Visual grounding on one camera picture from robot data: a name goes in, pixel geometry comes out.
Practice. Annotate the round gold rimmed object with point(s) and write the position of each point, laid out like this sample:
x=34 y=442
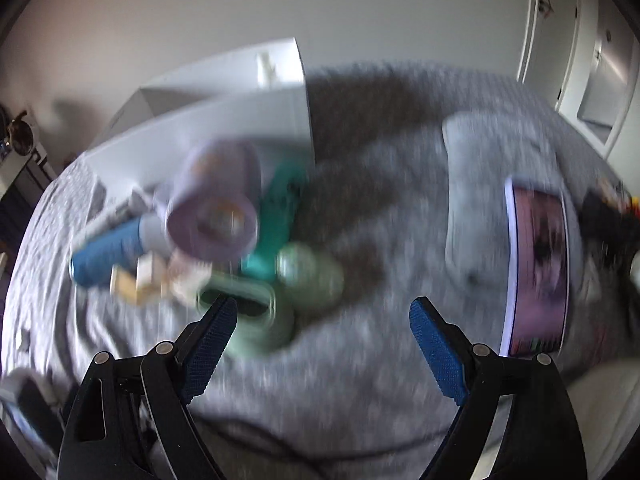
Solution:
x=22 y=132

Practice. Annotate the white cardboard box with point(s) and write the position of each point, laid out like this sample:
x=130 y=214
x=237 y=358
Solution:
x=225 y=120

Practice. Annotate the pink cover book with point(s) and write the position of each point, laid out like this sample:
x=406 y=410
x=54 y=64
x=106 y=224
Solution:
x=537 y=270

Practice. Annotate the white cabinet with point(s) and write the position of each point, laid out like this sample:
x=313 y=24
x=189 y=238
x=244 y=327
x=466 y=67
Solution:
x=590 y=35

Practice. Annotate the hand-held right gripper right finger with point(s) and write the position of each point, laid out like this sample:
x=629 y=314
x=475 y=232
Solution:
x=440 y=355

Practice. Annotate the grey pillow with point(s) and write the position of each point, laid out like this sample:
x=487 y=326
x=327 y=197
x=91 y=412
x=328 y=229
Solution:
x=480 y=200

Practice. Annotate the green cup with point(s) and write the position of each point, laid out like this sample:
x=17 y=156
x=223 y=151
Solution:
x=272 y=330

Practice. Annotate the purple round container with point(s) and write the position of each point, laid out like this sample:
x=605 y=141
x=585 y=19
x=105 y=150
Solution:
x=210 y=185

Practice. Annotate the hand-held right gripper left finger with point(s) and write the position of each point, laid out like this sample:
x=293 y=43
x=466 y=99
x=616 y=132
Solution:
x=210 y=350

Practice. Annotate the wooden block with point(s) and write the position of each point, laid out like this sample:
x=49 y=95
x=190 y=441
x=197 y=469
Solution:
x=152 y=275
x=125 y=285

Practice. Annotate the grey printed blanket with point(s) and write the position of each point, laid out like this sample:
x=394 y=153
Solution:
x=350 y=385

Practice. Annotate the white blue labelled spray bottle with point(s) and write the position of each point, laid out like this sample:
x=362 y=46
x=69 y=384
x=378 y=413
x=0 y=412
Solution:
x=105 y=255

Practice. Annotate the cream plastic holder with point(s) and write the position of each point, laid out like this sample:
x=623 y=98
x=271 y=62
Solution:
x=190 y=280

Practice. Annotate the teal plastic item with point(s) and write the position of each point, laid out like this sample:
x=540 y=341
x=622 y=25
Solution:
x=274 y=220

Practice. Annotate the white tube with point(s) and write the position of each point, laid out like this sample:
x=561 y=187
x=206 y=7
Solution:
x=115 y=217

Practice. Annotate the dark item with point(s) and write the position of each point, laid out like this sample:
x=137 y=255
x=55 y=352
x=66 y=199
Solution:
x=607 y=220

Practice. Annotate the green round ball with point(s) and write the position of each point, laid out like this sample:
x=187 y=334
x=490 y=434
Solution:
x=310 y=275

